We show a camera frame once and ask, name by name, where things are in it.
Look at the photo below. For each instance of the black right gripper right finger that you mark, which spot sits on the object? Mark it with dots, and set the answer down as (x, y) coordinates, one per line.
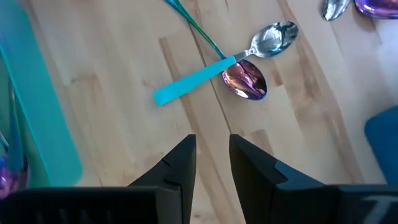
(273, 199)

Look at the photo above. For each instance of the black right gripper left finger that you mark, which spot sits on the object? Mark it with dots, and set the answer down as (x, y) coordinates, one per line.
(168, 199)

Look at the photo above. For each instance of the iridescent rainbow metal spoon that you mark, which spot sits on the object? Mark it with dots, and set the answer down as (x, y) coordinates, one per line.
(9, 182)
(245, 81)
(376, 7)

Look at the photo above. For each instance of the dark blue plastic bin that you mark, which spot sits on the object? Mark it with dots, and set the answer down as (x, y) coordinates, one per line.
(384, 143)

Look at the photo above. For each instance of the translucent green plastic tray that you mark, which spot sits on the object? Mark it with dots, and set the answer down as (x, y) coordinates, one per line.
(40, 109)

